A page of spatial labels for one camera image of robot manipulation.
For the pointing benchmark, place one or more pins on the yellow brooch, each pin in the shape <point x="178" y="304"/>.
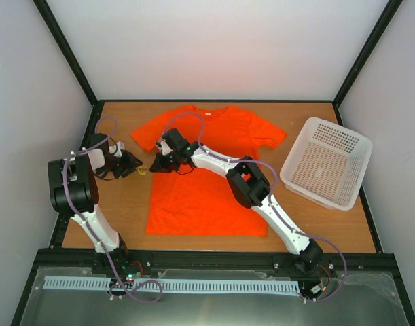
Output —
<point x="142" y="170"/>

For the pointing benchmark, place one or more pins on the light blue slotted cable duct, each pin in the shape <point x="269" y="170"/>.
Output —
<point x="179" y="286"/>

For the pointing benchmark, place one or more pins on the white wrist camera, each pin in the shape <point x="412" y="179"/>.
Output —
<point x="117" y="150"/>
<point x="163" y="147"/>

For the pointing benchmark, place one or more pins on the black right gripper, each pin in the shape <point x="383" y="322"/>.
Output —
<point x="158" y="164"/>

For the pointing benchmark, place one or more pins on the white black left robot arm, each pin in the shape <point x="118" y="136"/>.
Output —
<point x="74" y="192"/>

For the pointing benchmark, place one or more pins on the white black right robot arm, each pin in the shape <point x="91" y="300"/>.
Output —
<point x="250" y="188"/>

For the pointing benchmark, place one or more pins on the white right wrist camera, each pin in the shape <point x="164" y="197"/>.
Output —
<point x="163" y="147"/>

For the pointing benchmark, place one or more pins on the black enclosure frame post left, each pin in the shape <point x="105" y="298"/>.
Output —
<point x="63" y="45"/>

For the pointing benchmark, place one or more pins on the black enclosure frame post right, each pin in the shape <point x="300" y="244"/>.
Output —
<point x="370" y="44"/>

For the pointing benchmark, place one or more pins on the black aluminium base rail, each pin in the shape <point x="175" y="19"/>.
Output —
<point x="274" y="264"/>

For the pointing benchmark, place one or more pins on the black enclosure frame post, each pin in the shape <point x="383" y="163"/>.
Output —
<point x="370" y="44"/>
<point x="63" y="45"/>

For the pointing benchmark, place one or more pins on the orange t-shirt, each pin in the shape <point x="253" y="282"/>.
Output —
<point x="197" y="202"/>

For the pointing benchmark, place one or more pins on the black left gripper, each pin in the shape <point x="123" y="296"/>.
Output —
<point x="130" y="163"/>

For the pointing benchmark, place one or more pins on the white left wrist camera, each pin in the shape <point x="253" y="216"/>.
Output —
<point x="117" y="150"/>

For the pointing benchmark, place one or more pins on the white perforated plastic basket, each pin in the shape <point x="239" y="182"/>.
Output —
<point x="327" y="164"/>

